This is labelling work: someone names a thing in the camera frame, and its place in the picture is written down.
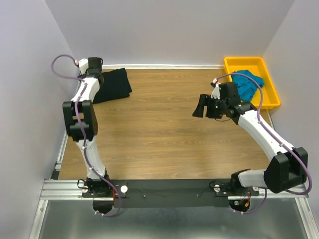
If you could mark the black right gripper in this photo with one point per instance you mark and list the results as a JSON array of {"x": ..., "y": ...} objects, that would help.
[{"x": 206, "y": 100}]

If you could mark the black t shirt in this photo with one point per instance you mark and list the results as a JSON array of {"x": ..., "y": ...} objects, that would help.
[{"x": 116, "y": 86}]

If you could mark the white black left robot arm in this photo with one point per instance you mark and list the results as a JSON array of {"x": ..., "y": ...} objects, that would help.
[{"x": 82, "y": 126}]

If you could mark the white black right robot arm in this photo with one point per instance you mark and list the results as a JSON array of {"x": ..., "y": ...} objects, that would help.
[{"x": 287, "y": 164}]

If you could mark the teal t shirt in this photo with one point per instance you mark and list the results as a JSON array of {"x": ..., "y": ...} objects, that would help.
[{"x": 246, "y": 88}]

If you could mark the yellow plastic bin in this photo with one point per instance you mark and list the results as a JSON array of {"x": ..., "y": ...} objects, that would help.
[{"x": 257, "y": 66}]

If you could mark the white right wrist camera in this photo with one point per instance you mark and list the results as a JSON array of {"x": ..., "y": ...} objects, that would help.
[{"x": 216, "y": 91}]

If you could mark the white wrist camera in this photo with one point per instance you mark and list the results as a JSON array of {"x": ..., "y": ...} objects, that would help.
[
  {"x": 216, "y": 91},
  {"x": 82, "y": 65}
]

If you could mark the aluminium back edge rail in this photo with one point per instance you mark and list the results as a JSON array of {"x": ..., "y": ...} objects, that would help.
[{"x": 162, "y": 66}]

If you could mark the black mounting base plate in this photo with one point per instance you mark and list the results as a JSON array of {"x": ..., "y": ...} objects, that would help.
[{"x": 176, "y": 193}]

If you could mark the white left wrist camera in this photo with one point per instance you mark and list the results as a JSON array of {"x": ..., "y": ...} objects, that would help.
[{"x": 82, "y": 65}]

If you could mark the aluminium front frame rail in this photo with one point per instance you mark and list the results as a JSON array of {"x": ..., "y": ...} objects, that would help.
[{"x": 68, "y": 190}]

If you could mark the aluminium left side rail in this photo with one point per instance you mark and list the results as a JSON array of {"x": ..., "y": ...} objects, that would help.
[{"x": 59, "y": 160}]

